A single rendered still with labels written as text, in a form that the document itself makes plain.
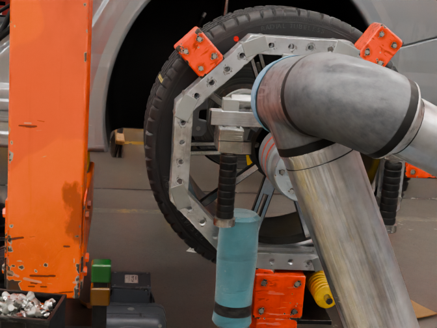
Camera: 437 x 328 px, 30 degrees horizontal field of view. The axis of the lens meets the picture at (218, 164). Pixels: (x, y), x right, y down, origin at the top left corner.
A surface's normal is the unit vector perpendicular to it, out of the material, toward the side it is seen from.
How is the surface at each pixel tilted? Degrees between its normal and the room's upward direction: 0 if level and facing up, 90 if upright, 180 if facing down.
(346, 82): 58
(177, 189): 90
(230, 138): 90
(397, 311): 78
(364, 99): 72
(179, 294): 0
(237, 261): 90
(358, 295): 98
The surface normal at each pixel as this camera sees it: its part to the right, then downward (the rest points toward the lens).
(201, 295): 0.07, -0.97
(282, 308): 0.11, 0.22
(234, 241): -0.22, 0.16
